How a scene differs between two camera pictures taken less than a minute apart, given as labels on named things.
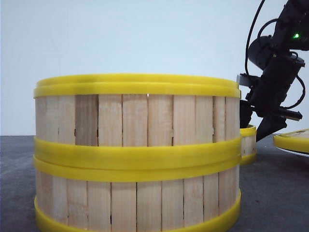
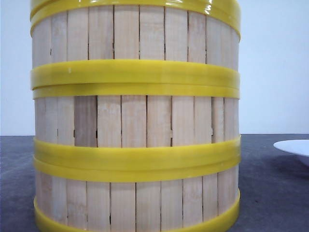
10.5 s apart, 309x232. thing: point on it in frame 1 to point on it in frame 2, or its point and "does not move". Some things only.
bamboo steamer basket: [197, 194] does not move
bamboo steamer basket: [130, 119] does not move
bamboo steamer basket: [248, 136] to [100, 42]
